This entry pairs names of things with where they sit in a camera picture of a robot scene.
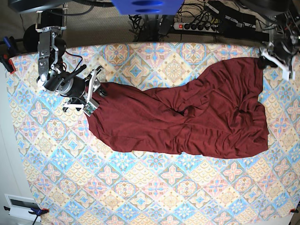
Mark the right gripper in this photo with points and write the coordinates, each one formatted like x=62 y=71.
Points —
x=74 y=86

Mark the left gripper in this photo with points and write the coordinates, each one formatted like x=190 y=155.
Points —
x=283 y=49

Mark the dark red t-shirt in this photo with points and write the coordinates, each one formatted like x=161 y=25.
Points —
x=215 y=115

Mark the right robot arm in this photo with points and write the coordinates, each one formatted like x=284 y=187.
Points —
x=53 y=76

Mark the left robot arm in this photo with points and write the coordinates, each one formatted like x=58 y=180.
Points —
x=283 y=26

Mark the black round stool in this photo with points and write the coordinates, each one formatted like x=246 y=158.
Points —
x=31 y=39

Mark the red black clamp left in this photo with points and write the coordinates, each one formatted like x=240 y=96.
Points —
x=7 y=63

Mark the white power strip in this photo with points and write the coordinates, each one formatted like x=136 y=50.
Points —
x=204 y=27

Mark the blue clamp upper left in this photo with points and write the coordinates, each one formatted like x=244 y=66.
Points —
x=11 y=46

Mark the patterned tablecloth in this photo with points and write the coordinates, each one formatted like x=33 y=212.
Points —
x=81 y=181

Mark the blue orange clamp bottom left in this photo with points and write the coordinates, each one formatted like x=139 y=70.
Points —
x=26 y=213

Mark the orange clamp bottom right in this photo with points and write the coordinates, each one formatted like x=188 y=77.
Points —
x=294 y=211

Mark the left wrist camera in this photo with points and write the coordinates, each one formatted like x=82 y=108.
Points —
x=288 y=75

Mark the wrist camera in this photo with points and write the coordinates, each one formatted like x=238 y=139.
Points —
x=90 y=108
x=288 y=75

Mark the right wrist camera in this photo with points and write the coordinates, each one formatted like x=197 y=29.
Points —
x=90 y=108

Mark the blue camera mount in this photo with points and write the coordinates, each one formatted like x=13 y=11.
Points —
x=147 y=7

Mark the white wall outlet box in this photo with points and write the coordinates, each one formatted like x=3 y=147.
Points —
x=20 y=202

